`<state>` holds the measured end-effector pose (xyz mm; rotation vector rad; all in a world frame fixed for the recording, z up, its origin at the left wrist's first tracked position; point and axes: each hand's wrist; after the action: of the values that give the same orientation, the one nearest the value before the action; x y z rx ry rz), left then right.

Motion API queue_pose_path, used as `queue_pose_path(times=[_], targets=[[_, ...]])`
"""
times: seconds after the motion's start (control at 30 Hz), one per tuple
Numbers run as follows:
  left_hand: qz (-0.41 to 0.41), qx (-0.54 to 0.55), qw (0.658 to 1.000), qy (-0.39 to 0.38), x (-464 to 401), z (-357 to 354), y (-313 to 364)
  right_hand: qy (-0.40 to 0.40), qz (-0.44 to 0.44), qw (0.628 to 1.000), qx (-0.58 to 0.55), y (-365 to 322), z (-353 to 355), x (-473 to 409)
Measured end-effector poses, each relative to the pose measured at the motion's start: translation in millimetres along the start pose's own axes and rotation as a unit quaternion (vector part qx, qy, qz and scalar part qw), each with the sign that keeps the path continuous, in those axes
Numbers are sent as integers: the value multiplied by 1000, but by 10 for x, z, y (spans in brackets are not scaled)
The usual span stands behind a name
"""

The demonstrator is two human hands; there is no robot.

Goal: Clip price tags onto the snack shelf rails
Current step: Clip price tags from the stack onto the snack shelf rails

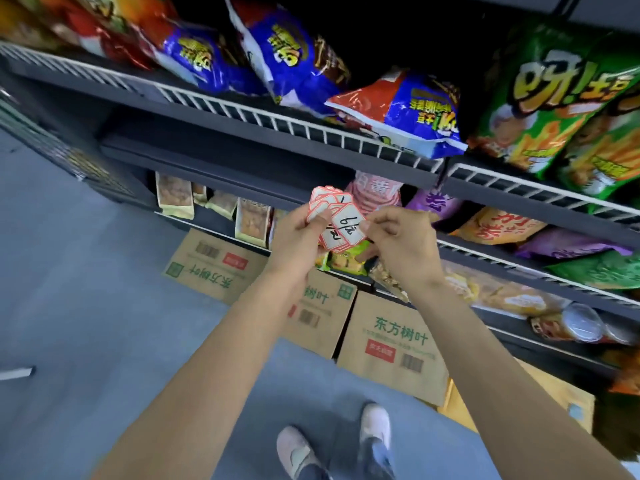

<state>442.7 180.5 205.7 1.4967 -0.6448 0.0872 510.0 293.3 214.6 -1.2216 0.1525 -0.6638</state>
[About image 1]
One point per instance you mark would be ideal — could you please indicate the person's left hand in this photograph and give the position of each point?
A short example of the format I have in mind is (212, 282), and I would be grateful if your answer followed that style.
(295, 254)

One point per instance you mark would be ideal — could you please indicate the person's right hand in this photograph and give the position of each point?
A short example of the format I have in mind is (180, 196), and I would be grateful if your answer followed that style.
(410, 249)

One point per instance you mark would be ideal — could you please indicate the stack of red-bordered price tags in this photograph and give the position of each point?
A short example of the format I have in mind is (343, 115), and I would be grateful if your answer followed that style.
(347, 224)

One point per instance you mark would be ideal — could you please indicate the dark grey metal shelf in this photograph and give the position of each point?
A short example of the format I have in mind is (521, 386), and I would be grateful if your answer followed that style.
(250, 144)

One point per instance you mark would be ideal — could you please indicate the person's left forearm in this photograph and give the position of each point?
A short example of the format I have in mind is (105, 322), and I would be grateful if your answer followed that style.
(200, 394)

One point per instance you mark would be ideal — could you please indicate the person's right forearm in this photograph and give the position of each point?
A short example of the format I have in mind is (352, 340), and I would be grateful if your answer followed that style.
(500, 394)

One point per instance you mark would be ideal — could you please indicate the clear plastic label holder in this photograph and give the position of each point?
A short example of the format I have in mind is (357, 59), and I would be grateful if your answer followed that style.
(157, 93)

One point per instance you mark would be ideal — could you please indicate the person's dark trousers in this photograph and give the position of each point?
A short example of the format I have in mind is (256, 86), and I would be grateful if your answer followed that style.
(370, 459)

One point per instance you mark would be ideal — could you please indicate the green snack packet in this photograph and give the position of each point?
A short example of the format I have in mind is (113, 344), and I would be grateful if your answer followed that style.
(350, 262)
(321, 262)

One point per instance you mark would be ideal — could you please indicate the clear nut bag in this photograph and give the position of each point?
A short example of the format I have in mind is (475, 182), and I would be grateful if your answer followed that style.
(390, 284)

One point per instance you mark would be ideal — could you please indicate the small purple snack bag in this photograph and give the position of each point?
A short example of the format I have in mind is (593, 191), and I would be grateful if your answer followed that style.
(570, 244)
(435, 204)

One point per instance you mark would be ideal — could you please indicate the clear yellow snack packet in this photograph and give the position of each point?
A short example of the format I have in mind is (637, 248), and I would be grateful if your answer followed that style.
(460, 284)
(520, 299)

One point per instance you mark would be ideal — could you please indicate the pink striped snack bag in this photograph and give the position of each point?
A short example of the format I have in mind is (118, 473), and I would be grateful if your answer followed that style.
(375, 192)

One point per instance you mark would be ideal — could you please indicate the small orange snack bag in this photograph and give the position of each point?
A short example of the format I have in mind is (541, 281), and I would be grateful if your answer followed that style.
(495, 227)

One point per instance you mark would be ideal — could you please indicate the blue white red snack bag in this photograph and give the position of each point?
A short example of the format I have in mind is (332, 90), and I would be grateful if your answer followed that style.
(210, 59)
(415, 114)
(290, 59)

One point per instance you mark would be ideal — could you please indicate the small green snack bag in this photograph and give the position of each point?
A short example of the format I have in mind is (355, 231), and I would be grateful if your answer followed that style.
(600, 269)

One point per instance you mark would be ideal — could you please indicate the small green potato stick bag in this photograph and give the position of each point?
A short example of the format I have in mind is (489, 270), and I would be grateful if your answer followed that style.
(605, 159)
(550, 104)

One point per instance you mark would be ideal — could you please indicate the yellow cardboard box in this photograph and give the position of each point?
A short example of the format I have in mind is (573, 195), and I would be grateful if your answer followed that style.
(565, 394)

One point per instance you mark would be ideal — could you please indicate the pile of orange snack packets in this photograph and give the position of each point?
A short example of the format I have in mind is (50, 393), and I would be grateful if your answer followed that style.
(87, 164)

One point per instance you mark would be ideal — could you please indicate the dark green box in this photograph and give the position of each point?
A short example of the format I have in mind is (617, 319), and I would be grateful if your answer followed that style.
(620, 424)

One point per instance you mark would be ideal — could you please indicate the small white strip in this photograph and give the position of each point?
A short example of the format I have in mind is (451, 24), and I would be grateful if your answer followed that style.
(15, 373)

